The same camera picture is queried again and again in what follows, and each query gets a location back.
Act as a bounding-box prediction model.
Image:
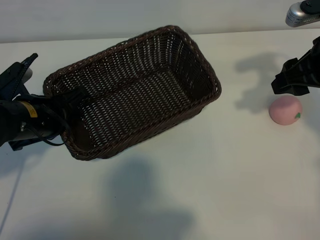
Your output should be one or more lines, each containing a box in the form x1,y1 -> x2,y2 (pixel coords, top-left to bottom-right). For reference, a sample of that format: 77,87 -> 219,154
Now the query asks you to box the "dark brown woven wicker basket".
42,24 -> 223,162

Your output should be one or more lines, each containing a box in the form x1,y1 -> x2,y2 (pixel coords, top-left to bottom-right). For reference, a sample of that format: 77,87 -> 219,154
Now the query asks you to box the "thin black wire bundle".
29,104 -> 65,147

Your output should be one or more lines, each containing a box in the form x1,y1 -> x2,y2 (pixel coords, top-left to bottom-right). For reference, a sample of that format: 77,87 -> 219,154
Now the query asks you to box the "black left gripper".
14,87 -> 89,141

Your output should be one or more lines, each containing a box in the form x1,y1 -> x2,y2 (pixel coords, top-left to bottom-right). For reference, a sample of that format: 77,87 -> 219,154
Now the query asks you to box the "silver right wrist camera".
285,0 -> 320,28

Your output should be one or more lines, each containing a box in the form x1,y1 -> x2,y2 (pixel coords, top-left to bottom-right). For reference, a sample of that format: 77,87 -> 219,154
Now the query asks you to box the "pink peach with green leaf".
268,96 -> 303,125

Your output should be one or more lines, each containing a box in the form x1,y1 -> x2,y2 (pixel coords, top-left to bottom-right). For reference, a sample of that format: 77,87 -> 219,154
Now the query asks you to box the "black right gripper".
271,36 -> 320,97

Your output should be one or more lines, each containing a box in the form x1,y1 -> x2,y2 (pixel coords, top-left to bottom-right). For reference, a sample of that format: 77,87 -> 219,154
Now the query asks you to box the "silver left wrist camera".
0,53 -> 39,101

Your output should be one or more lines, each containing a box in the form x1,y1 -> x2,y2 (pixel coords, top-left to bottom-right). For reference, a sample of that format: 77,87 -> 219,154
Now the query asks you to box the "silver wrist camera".
285,0 -> 320,28
0,53 -> 39,101

